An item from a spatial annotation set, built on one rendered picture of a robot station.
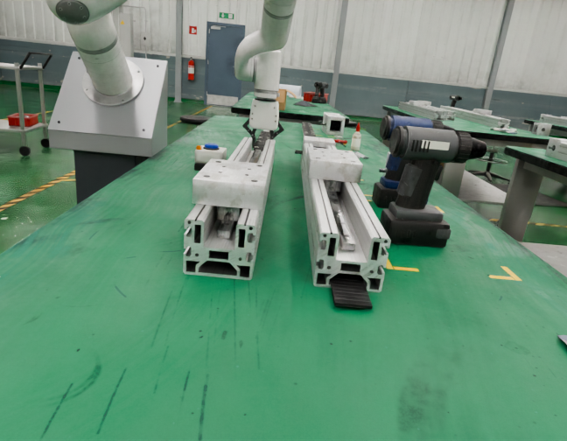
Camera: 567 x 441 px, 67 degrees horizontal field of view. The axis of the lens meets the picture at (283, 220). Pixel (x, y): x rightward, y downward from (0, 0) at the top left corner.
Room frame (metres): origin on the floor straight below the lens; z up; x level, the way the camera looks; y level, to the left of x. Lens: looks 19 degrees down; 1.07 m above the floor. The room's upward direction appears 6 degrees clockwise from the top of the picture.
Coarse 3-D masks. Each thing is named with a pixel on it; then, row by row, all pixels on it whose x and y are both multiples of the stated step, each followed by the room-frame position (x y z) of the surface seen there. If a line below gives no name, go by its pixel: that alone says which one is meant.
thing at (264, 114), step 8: (256, 104) 1.53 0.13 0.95; (264, 104) 1.53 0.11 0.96; (272, 104) 1.53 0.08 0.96; (256, 112) 1.53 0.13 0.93; (264, 112) 1.53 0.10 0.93; (272, 112) 1.53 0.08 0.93; (256, 120) 1.53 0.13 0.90; (264, 120) 1.53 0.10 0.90; (272, 120) 1.53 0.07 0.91; (256, 128) 1.53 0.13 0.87; (264, 128) 1.53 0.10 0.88; (272, 128) 1.53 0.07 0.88
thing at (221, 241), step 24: (240, 144) 1.21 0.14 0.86; (192, 216) 0.58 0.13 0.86; (216, 216) 0.68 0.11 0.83; (240, 216) 0.60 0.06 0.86; (192, 240) 0.56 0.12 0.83; (216, 240) 0.59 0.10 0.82; (240, 240) 0.59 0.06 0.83; (192, 264) 0.59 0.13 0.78; (216, 264) 0.59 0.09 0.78; (240, 264) 0.56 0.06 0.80
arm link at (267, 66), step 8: (256, 56) 1.54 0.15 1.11; (264, 56) 1.51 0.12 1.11; (272, 56) 1.51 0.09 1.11; (280, 56) 1.54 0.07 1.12; (256, 64) 1.51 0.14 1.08; (264, 64) 1.51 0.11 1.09; (272, 64) 1.51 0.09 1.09; (280, 64) 1.54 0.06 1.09; (256, 72) 1.51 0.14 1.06; (264, 72) 1.51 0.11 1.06; (272, 72) 1.52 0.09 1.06; (256, 80) 1.52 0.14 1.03; (264, 80) 1.51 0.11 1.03; (272, 80) 1.52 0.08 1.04; (256, 88) 1.53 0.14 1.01; (264, 88) 1.51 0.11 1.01; (272, 88) 1.52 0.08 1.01
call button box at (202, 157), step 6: (198, 150) 1.20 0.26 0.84; (204, 150) 1.20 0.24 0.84; (210, 150) 1.21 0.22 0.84; (216, 150) 1.21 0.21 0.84; (222, 150) 1.22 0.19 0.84; (198, 156) 1.20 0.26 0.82; (204, 156) 1.20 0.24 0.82; (210, 156) 1.20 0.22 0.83; (216, 156) 1.20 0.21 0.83; (222, 156) 1.20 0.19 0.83; (198, 162) 1.20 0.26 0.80; (204, 162) 1.20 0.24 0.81; (198, 168) 1.20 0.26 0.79
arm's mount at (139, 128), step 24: (72, 72) 1.45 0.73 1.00; (144, 72) 1.48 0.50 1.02; (72, 96) 1.39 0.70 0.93; (144, 96) 1.42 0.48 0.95; (72, 120) 1.33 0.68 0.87; (96, 120) 1.34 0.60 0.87; (120, 120) 1.35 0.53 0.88; (144, 120) 1.36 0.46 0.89; (72, 144) 1.31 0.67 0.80; (96, 144) 1.31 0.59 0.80; (120, 144) 1.31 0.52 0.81; (144, 144) 1.32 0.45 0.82
